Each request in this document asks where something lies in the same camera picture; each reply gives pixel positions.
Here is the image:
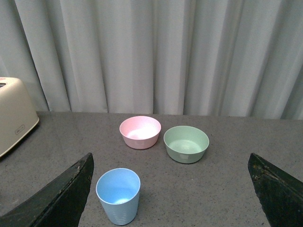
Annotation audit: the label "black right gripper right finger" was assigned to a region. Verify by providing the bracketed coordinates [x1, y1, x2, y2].
[248, 153, 303, 227]

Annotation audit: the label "pink plastic bowl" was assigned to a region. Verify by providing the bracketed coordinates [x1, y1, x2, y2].
[119, 116, 161, 149]

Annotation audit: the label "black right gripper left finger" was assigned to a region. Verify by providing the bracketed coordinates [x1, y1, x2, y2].
[0, 153, 94, 227]

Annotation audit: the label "green plastic bowl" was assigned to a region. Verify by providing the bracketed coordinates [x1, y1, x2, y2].
[163, 126, 210, 164]

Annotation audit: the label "grey pleated curtain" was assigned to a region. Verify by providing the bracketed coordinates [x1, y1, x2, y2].
[0, 0, 303, 120]

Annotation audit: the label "light blue plastic cup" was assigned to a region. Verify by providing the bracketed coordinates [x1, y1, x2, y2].
[96, 168, 141, 226]

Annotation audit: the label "cream white toaster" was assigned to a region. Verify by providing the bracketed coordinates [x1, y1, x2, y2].
[0, 77, 39, 156]

